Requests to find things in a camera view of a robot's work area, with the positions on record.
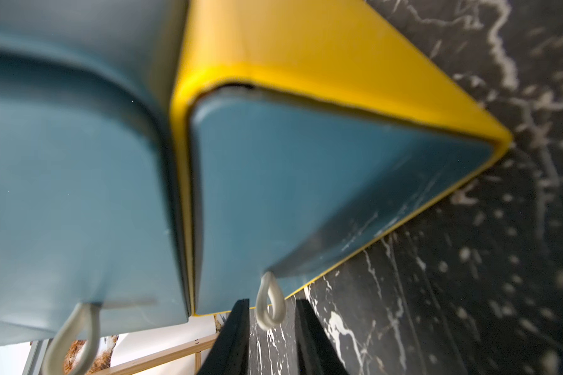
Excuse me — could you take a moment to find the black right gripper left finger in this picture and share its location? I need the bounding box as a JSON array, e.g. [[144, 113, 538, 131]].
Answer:
[[198, 299, 250, 375]]

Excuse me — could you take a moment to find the teal bottom drawer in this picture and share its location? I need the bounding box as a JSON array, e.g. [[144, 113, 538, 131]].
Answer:
[[189, 87, 493, 315]]

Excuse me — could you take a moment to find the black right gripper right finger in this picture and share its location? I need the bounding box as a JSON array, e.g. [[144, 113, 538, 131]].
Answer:
[[295, 299, 348, 375]]

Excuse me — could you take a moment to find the white drawer pull loop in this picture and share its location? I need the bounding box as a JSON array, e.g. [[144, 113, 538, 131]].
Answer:
[[42, 303, 101, 375], [255, 271, 286, 331]]

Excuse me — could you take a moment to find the teal drawer cabinet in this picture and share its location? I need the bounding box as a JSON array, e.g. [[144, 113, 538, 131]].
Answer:
[[0, 1, 512, 318]]

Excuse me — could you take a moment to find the wooden corner shelf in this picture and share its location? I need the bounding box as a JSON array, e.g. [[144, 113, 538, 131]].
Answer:
[[94, 334, 219, 375]]

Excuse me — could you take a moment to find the teal drawer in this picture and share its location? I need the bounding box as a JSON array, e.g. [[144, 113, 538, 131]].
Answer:
[[0, 55, 189, 346], [189, 87, 493, 315]]

